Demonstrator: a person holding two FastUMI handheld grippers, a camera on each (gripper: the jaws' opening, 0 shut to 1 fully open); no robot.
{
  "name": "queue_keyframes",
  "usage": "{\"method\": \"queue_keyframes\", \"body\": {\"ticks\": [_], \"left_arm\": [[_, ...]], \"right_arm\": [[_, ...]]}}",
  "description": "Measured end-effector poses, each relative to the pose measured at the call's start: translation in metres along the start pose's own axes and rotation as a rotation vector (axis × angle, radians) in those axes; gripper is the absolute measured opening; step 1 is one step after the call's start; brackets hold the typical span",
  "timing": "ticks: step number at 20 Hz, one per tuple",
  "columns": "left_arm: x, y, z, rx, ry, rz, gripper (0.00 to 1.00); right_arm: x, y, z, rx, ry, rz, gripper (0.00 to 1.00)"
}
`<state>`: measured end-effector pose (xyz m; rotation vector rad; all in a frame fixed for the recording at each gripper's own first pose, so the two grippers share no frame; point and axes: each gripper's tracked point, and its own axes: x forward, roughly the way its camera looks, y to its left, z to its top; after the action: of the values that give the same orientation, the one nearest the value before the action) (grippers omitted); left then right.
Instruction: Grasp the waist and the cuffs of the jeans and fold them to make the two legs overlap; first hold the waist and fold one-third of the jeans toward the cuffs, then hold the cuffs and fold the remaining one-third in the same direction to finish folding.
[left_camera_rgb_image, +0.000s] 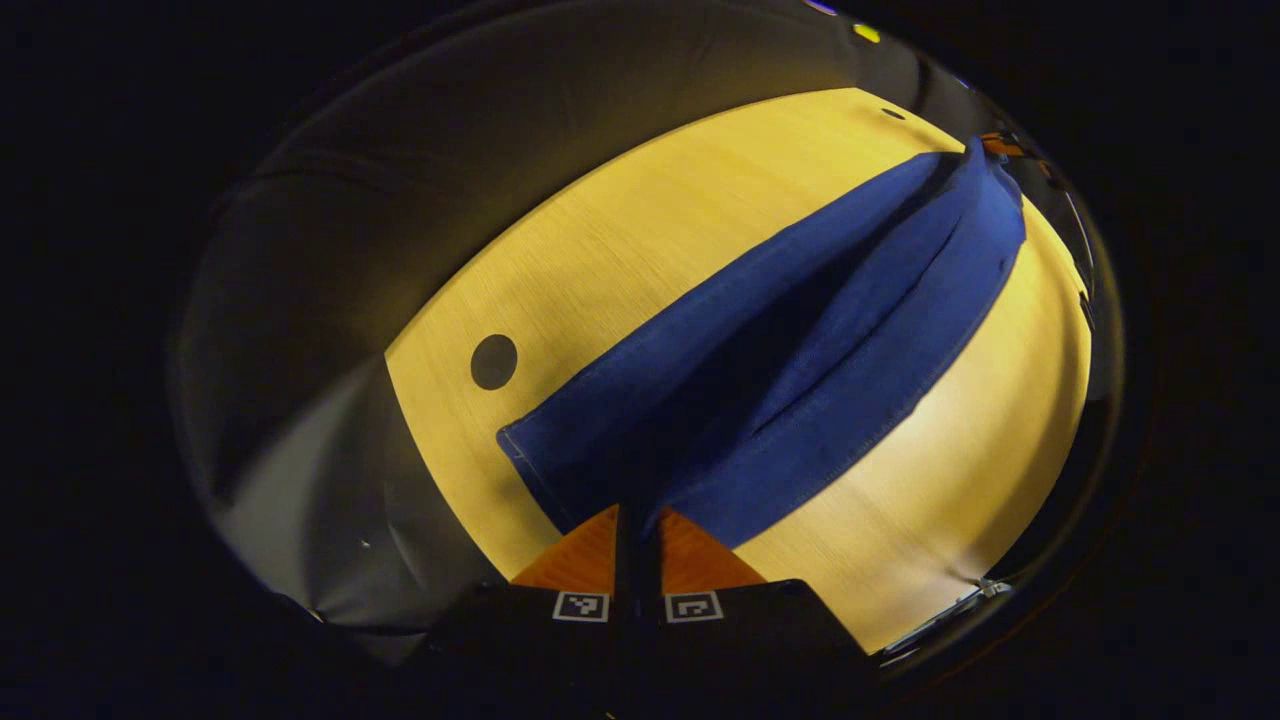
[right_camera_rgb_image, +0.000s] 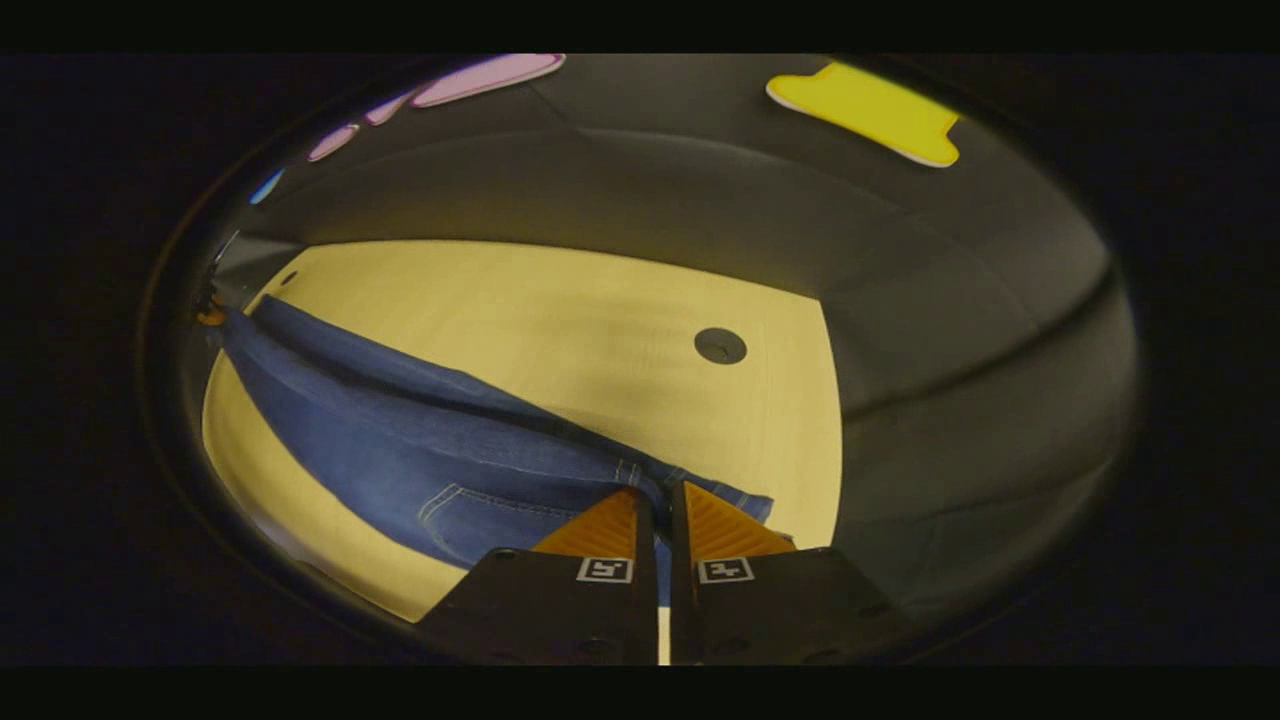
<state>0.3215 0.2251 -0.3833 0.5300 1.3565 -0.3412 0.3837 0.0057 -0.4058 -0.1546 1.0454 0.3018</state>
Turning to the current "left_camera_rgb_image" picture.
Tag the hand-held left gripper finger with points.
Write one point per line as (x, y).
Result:
(650, 560)
(626, 560)

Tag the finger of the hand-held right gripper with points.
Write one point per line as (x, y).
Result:
(1003, 146)

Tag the blue jeans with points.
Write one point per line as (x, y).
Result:
(800, 370)

